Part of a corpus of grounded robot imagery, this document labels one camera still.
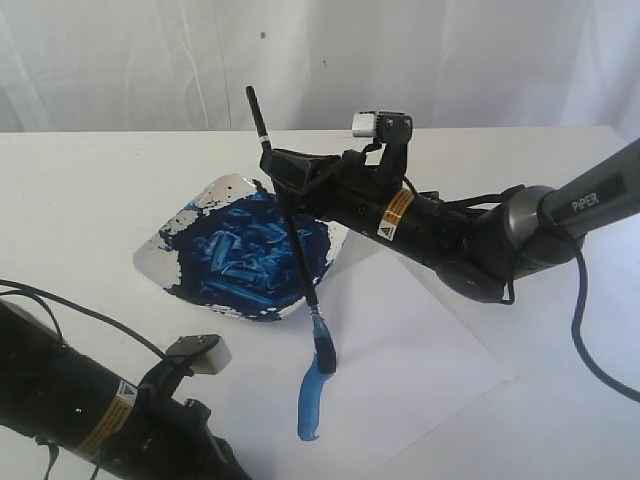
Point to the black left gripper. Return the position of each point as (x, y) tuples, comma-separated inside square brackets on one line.
[(131, 441)]

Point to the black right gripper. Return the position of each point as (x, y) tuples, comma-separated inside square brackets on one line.
[(368, 199)]

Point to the black paintbrush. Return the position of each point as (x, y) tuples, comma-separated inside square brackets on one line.
[(324, 346)]

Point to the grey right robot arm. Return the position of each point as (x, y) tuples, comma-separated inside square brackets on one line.
[(476, 246)]

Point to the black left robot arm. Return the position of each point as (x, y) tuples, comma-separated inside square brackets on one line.
[(63, 399)]

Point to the white square plate blue paint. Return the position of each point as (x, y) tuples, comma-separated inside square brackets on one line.
[(227, 250)]

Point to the blue paint stroke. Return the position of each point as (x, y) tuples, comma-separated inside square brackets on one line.
[(309, 401)]

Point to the white paper sheet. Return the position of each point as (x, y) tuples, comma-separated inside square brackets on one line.
[(405, 365)]

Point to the white backdrop curtain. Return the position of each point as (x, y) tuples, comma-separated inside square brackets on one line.
[(184, 65)]

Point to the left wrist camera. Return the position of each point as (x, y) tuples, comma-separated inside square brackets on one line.
[(205, 354)]

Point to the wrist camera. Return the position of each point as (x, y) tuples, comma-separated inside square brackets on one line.
[(205, 354), (387, 130)]

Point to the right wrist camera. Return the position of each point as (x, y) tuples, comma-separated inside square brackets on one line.
[(387, 130)]

